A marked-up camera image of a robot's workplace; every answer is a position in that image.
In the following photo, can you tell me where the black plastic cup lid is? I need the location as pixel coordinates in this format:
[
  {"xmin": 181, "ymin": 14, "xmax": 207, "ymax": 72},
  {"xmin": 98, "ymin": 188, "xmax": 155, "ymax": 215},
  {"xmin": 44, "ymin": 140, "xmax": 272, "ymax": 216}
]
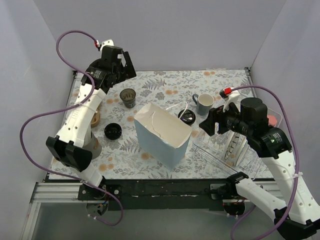
[{"xmin": 178, "ymin": 109, "xmax": 196, "ymax": 126}]

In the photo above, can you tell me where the light blue paper bag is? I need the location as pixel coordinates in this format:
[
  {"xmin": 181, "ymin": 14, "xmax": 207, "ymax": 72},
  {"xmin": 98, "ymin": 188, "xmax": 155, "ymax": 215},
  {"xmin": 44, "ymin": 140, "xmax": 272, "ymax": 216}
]
[{"xmin": 134, "ymin": 102, "xmax": 192, "ymax": 170}]

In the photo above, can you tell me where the brown cardboard cup carrier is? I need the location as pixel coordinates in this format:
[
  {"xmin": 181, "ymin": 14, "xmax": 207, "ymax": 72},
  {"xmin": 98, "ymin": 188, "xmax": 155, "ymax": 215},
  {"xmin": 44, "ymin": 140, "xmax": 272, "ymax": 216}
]
[{"xmin": 90, "ymin": 108, "xmax": 101, "ymax": 128}]

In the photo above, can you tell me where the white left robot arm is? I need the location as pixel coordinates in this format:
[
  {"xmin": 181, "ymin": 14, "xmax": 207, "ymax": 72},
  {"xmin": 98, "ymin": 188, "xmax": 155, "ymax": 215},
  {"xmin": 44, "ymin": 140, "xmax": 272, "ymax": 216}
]
[{"xmin": 46, "ymin": 39, "xmax": 137, "ymax": 200}]

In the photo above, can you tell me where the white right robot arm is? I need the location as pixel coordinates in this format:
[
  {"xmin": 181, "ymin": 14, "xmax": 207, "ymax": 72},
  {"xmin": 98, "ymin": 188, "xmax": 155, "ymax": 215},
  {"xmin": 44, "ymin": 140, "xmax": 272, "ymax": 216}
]
[{"xmin": 199, "ymin": 97, "xmax": 320, "ymax": 240}]

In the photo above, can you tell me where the clear plastic dish rack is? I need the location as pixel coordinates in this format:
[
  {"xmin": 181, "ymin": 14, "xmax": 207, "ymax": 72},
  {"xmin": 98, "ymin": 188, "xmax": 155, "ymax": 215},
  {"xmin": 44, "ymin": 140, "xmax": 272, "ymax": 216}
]
[{"xmin": 192, "ymin": 107, "xmax": 284, "ymax": 180}]

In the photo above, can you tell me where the blue-grey ceramic mug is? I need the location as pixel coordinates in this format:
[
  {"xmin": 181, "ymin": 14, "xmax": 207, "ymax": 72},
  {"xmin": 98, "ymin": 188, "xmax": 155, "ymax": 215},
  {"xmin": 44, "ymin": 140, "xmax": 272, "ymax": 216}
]
[{"xmin": 192, "ymin": 93, "xmax": 215, "ymax": 116}]

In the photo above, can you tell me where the pink cylindrical bottle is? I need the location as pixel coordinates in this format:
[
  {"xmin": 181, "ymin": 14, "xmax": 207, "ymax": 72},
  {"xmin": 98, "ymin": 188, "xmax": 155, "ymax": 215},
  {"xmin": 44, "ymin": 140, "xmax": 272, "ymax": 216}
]
[{"xmin": 267, "ymin": 115, "xmax": 278, "ymax": 127}]

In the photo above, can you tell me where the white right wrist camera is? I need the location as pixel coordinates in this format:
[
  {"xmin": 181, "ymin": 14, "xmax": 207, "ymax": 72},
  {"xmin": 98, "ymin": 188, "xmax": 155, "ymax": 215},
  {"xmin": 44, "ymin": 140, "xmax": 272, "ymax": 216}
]
[{"xmin": 219, "ymin": 87, "xmax": 240, "ymax": 112}]

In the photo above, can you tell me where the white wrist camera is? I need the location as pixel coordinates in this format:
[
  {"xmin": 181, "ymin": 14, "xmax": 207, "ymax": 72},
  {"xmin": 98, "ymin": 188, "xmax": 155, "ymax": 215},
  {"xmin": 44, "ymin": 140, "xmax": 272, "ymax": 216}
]
[
  {"xmin": 219, "ymin": 87, "xmax": 240, "ymax": 112},
  {"xmin": 94, "ymin": 39, "xmax": 115, "ymax": 52}
]

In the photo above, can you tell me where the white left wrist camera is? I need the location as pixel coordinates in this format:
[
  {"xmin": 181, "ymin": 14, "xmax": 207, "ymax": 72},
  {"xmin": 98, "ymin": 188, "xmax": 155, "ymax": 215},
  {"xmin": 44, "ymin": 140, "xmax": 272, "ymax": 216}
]
[{"xmin": 94, "ymin": 39, "xmax": 115, "ymax": 52}]

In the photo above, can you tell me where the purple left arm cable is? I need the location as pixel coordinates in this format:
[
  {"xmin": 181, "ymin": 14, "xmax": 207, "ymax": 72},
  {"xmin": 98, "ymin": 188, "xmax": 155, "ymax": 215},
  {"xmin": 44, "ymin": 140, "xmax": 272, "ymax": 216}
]
[{"xmin": 19, "ymin": 30, "xmax": 124, "ymax": 227}]

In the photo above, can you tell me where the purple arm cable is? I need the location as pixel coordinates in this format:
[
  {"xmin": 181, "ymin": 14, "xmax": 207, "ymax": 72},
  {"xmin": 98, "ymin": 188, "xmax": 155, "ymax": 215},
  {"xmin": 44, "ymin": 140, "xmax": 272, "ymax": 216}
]
[
  {"xmin": 19, "ymin": 30, "xmax": 124, "ymax": 227},
  {"xmin": 229, "ymin": 85, "xmax": 301, "ymax": 237}
]

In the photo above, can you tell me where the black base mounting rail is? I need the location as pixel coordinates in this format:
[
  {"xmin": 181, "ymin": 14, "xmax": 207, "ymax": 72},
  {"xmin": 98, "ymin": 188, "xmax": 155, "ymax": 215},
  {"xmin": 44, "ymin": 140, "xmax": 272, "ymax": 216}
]
[{"xmin": 34, "ymin": 174, "xmax": 276, "ymax": 213}]

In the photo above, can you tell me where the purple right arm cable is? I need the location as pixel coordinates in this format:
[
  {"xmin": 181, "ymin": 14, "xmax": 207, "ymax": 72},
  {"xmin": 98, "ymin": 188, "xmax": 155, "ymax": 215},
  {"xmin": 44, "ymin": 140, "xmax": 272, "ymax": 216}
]
[{"xmin": 229, "ymin": 85, "xmax": 301, "ymax": 237}]

